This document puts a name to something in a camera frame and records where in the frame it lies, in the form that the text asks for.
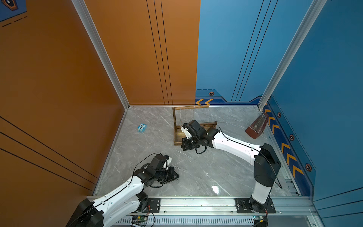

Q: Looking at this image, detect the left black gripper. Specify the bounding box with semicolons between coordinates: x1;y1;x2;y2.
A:
154;166;181;183

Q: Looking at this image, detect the wooden jewelry display stand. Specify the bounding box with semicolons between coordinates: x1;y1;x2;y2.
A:
172;106;217;146

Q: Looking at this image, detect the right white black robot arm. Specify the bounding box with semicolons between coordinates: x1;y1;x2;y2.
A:
181;125;281;213

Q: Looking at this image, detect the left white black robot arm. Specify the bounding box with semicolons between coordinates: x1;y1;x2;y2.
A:
66;152;179;227

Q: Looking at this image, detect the small blue owl toy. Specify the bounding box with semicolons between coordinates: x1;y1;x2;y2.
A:
137;124;147;132

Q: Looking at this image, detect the left green circuit board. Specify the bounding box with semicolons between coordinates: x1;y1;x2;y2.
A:
131;216;148;225

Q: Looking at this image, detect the green circuit board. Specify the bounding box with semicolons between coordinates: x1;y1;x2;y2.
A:
252;216;268;227
131;216;148;225

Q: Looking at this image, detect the dark red metronome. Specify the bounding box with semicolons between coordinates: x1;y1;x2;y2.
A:
245;113;268;139

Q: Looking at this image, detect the right green circuit board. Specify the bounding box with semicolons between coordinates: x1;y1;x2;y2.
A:
252;216;268;227

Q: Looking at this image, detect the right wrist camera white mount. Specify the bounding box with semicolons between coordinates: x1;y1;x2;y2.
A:
181;120;202;139

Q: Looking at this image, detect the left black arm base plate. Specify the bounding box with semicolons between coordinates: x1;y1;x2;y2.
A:
121;198;161;214

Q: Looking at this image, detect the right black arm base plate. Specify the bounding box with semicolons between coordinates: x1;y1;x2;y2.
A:
234;197;276;214

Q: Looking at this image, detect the aluminium front rail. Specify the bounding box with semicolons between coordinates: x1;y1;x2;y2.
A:
149;196;318;216

